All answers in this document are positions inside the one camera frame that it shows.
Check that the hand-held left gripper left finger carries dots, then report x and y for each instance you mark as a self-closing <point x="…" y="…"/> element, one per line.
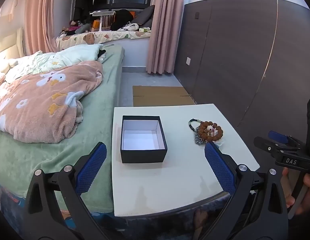
<point x="93" y="163"/>

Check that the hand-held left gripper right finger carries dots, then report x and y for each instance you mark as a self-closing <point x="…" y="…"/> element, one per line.
<point x="218" y="163"/>

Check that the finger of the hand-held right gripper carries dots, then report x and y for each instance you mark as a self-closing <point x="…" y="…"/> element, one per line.
<point x="277" y="136"/>
<point x="263" y="143"/>

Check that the black jewelry box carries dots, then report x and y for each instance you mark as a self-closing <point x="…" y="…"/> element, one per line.
<point x="142" y="140"/>

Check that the person's right hand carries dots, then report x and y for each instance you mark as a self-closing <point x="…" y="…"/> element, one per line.
<point x="288" y="187"/>

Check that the bed with green sheet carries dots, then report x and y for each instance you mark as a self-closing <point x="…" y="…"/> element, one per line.
<point x="99" y="120"/>

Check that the pink floral blanket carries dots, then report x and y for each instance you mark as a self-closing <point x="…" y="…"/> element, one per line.
<point x="42" y="105"/>

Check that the flat cardboard sheet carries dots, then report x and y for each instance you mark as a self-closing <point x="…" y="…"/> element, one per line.
<point x="160" y="96"/>

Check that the light green pillow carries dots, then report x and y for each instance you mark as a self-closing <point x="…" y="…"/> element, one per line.
<point x="79" y="52"/>

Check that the white and green quilt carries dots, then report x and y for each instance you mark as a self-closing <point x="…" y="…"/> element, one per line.
<point x="32" y="63"/>

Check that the printed window seat cushion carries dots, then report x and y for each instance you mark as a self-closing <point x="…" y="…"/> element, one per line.
<point x="104" y="37"/>

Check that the plush toys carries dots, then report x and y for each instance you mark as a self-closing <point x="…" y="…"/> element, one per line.
<point x="74" y="27"/>

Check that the orange box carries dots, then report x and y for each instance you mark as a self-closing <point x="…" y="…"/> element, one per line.
<point x="95" y="25"/>

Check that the green tissue box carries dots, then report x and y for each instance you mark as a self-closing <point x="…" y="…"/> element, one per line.
<point x="144" y="29"/>

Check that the cream padded headboard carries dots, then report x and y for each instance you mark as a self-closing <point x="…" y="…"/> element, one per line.
<point x="9" y="42"/>

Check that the black bag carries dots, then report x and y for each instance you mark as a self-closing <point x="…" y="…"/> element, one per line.
<point x="122" y="18"/>

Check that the pink curtain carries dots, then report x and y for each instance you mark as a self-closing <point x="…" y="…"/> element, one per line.
<point x="163" y="25"/>
<point x="39" y="17"/>

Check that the white desk lamp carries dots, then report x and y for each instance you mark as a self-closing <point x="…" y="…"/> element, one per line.
<point x="102" y="13"/>

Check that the dark grey pillow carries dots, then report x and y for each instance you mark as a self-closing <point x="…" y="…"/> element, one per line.
<point x="145" y="16"/>

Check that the white wall socket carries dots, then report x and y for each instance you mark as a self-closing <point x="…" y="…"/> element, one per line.
<point x="188" y="61"/>

